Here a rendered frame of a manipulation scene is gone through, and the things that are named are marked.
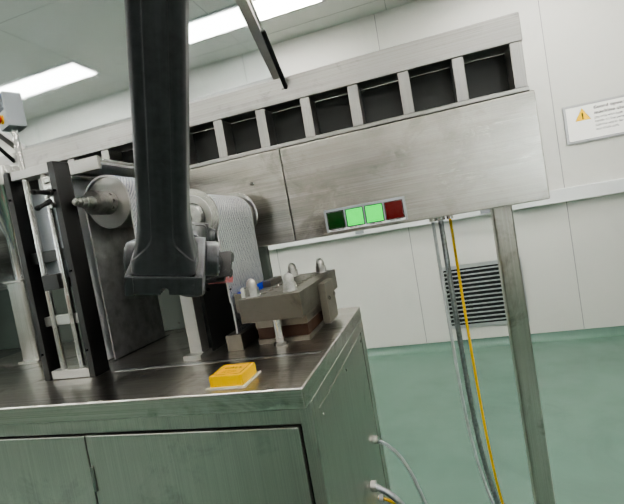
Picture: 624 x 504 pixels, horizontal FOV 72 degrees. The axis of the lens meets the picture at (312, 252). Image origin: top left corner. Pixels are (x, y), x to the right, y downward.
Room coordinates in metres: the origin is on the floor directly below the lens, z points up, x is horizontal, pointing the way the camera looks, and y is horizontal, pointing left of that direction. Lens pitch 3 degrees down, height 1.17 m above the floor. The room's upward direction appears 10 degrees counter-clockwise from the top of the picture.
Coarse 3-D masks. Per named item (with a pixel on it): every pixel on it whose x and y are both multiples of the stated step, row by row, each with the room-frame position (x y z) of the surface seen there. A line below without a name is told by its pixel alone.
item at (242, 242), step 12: (252, 228) 1.30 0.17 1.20; (228, 240) 1.13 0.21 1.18; (240, 240) 1.20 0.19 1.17; (252, 240) 1.28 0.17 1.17; (240, 252) 1.19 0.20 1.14; (252, 252) 1.27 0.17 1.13; (240, 264) 1.18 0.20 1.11; (252, 264) 1.25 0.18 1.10; (228, 276) 1.10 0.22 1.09; (240, 276) 1.16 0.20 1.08; (252, 276) 1.24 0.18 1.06; (228, 288) 1.09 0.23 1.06; (240, 288) 1.15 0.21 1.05
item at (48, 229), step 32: (64, 192) 1.07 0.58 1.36; (32, 224) 1.09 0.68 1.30; (64, 224) 1.05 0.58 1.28; (32, 256) 1.10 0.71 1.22; (64, 256) 1.07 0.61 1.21; (32, 288) 1.09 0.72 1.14; (64, 288) 1.07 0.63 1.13; (64, 320) 1.09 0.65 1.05; (96, 320) 1.09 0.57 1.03; (64, 352) 1.10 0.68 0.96; (96, 352) 1.07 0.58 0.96
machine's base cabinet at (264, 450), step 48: (336, 384) 0.96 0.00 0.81; (0, 432) 0.97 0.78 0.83; (48, 432) 0.93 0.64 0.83; (96, 432) 0.90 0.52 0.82; (144, 432) 0.87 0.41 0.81; (192, 432) 0.83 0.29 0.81; (240, 432) 0.80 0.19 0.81; (288, 432) 0.78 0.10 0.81; (336, 432) 0.90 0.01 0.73; (0, 480) 0.98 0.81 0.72; (48, 480) 0.94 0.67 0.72; (96, 480) 0.90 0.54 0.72; (144, 480) 0.87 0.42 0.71; (192, 480) 0.84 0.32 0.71; (240, 480) 0.81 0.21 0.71; (288, 480) 0.78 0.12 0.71; (336, 480) 0.84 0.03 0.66; (384, 480) 1.31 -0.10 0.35
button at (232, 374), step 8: (224, 368) 0.85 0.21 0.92; (232, 368) 0.84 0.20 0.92; (240, 368) 0.83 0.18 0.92; (248, 368) 0.83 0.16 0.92; (216, 376) 0.81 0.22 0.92; (224, 376) 0.80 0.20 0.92; (232, 376) 0.80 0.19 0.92; (240, 376) 0.79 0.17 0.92; (248, 376) 0.82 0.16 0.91; (216, 384) 0.81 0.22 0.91; (224, 384) 0.80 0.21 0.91; (232, 384) 0.80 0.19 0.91; (240, 384) 0.79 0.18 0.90
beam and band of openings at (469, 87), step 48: (432, 48) 1.24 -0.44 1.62; (480, 48) 1.21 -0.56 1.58; (240, 96) 1.41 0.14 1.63; (288, 96) 1.36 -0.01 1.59; (336, 96) 1.40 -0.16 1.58; (384, 96) 1.36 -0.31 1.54; (432, 96) 1.32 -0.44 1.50; (480, 96) 1.28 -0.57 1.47; (48, 144) 1.62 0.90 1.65; (96, 144) 1.56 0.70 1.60; (192, 144) 1.53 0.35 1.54; (240, 144) 1.49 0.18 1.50; (288, 144) 1.37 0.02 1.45
